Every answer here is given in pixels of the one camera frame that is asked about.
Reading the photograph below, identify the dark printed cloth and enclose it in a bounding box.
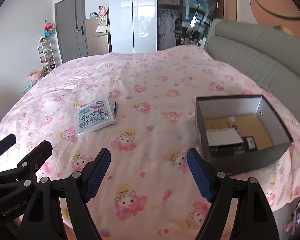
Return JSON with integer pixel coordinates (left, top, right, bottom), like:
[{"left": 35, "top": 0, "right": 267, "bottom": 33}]
[{"left": 272, "top": 197, "right": 300, "bottom": 240}]

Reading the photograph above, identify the pink printed blanket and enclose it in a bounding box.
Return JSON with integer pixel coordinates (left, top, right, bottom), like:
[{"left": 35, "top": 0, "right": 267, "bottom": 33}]
[{"left": 0, "top": 44, "right": 300, "bottom": 240}]

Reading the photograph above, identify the blue white toy arch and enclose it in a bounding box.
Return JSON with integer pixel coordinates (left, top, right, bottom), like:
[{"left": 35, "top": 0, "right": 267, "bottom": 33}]
[{"left": 185, "top": 0, "right": 209, "bottom": 25}]

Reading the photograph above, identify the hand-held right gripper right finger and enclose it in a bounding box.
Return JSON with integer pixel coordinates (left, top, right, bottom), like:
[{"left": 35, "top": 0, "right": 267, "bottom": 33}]
[{"left": 187, "top": 148, "right": 277, "bottom": 240}]

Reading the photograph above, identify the pile of plush toys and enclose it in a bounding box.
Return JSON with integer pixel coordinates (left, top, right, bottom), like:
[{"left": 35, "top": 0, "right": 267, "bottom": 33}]
[{"left": 21, "top": 69, "right": 49, "bottom": 93}]

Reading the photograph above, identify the white glossy wardrobe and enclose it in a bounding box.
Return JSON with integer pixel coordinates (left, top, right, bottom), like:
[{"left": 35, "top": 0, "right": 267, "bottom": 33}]
[{"left": 108, "top": 0, "right": 158, "bottom": 54}]

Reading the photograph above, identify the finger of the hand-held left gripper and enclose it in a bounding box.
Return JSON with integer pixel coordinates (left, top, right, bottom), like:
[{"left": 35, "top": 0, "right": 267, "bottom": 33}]
[
  {"left": 0, "top": 134, "right": 17, "bottom": 173},
  {"left": 14, "top": 141, "right": 53, "bottom": 188}
]

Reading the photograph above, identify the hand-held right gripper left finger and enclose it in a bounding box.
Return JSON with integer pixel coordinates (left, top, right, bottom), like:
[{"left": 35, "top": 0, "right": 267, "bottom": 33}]
[{"left": 20, "top": 148, "right": 112, "bottom": 240}]

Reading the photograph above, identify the white shelf rack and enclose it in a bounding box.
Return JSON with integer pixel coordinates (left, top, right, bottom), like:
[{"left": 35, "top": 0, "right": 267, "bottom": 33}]
[{"left": 37, "top": 39, "right": 57, "bottom": 74}]

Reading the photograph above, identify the glass display cabinet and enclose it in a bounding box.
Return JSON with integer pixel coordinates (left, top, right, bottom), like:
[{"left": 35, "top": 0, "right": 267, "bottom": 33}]
[{"left": 157, "top": 0, "right": 215, "bottom": 52}]

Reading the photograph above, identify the small black card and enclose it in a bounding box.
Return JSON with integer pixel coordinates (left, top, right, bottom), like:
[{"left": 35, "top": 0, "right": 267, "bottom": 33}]
[{"left": 245, "top": 136, "right": 256, "bottom": 152}]

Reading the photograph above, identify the grey door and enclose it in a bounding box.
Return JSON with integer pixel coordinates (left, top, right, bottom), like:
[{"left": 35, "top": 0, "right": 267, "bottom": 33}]
[{"left": 54, "top": 0, "right": 88, "bottom": 64}]

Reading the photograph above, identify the cartoon cover book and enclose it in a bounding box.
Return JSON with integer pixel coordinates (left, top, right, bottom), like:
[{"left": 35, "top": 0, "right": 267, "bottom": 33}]
[{"left": 75, "top": 94, "right": 116, "bottom": 137}]

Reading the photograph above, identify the blue white packet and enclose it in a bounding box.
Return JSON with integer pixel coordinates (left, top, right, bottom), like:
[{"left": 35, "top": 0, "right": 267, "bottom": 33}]
[{"left": 109, "top": 100, "right": 119, "bottom": 117}]

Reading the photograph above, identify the brown fridge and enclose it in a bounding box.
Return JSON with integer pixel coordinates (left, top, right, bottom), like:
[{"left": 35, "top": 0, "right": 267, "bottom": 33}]
[{"left": 85, "top": 15, "right": 112, "bottom": 57}]

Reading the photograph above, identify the tan envelope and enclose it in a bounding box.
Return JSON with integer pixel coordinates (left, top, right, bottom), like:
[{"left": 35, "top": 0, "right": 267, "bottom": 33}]
[{"left": 204, "top": 114, "right": 274, "bottom": 148}]

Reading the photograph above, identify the red blue plush toy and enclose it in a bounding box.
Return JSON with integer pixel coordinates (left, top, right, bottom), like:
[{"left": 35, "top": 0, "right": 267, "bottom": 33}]
[{"left": 42, "top": 22, "right": 56, "bottom": 37}]

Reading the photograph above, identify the dark grey cardboard box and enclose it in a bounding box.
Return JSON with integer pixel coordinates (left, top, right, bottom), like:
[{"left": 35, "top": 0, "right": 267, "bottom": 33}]
[{"left": 195, "top": 94, "right": 294, "bottom": 175}]

